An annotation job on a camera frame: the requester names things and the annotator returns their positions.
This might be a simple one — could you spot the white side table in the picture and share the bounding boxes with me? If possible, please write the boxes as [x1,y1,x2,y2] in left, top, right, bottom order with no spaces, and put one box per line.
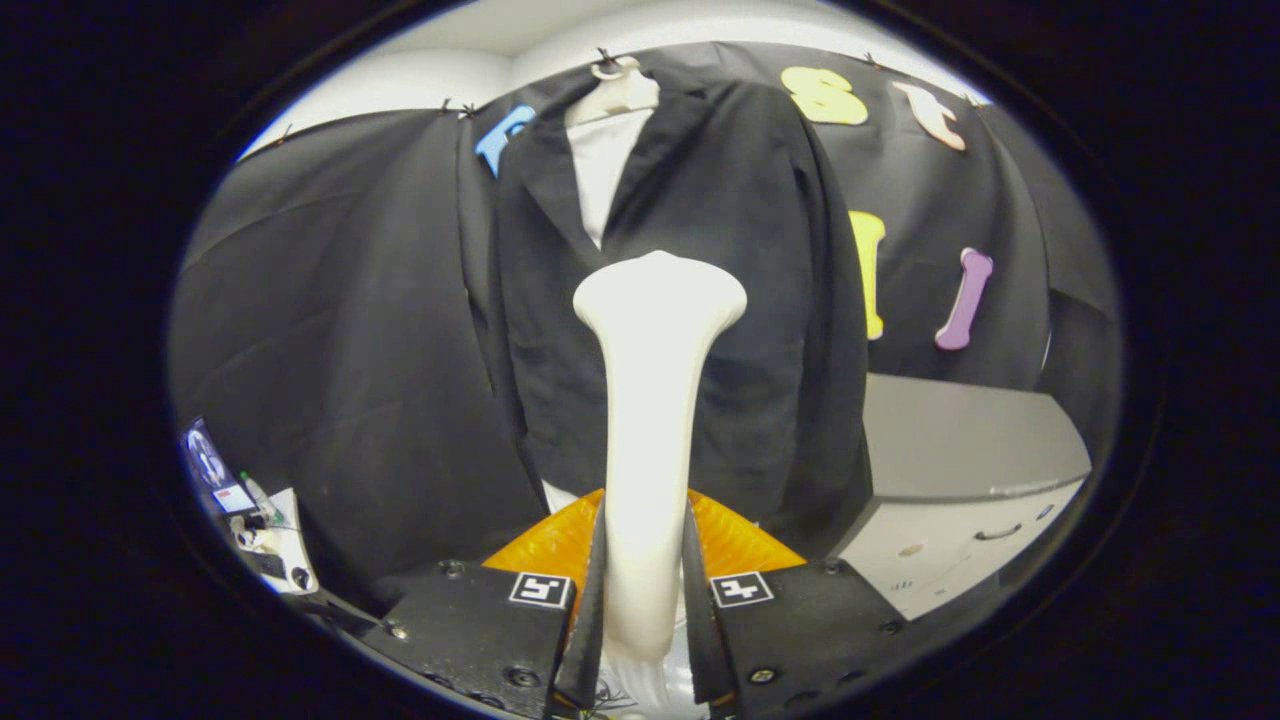
[225,487,321,598]

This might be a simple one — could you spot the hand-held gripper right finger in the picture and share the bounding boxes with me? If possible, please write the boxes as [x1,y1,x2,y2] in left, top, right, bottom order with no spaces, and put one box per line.
[683,488,906,706]

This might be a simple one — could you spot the black suit jacket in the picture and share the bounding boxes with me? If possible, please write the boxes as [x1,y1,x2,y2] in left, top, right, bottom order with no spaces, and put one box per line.
[490,60,873,561]

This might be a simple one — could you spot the grey cabinet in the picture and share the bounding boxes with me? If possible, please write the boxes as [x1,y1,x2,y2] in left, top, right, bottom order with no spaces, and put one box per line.
[835,372,1093,621]

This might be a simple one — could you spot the blue-lit screen device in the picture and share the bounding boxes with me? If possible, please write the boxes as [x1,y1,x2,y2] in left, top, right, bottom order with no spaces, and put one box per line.
[183,418,236,491]

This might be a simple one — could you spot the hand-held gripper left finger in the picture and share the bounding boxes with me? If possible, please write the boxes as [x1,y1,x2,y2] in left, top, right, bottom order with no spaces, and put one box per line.
[360,488,606,716]

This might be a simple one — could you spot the green capped bottle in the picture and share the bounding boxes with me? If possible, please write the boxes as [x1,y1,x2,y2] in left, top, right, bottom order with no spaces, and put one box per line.
[240,470,286,526]

